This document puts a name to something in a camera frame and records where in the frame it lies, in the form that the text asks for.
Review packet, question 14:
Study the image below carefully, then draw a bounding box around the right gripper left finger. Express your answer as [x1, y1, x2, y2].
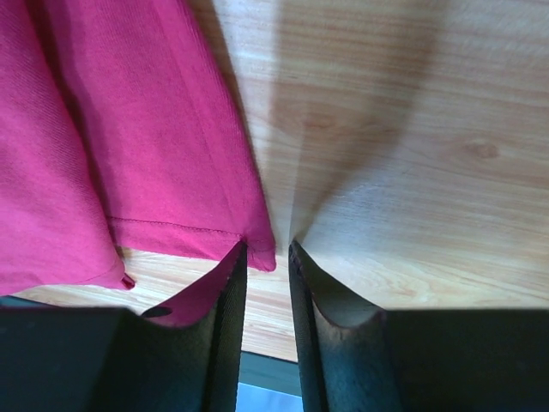
[1, 243, 247, 411]

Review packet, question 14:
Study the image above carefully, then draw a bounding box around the crimson red t shirt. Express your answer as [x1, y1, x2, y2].
[0, 0, 276, 330]

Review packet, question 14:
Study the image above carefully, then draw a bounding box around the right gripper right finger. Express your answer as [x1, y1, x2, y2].
[288, 243, 548, 411]

